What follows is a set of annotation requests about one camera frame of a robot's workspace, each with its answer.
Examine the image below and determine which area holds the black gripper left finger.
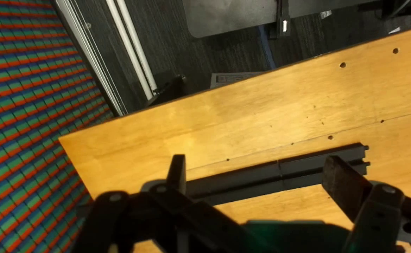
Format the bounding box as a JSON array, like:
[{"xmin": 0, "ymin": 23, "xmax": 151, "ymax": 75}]
[{"xmin": 70, "ymin": 154, "xmax": 208, "ymax": 253}]

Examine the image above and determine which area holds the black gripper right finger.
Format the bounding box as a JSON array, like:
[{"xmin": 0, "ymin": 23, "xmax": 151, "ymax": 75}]
[{"xmin": 322, "ymin": 155, "xmax": 411, "ymax": 253}]

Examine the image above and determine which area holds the multicolour patterned backdrop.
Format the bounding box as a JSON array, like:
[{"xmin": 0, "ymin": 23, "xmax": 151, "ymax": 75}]
[{"xmin": 0, "ymin": 0, "xmax": 119, "ymax": 253}]

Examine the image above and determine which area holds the grey metal floor rail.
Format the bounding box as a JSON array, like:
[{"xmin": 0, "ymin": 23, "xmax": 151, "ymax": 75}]
[{"xmin": 54, "ymin": 0, "xmax": 161, "ymax": 119}]

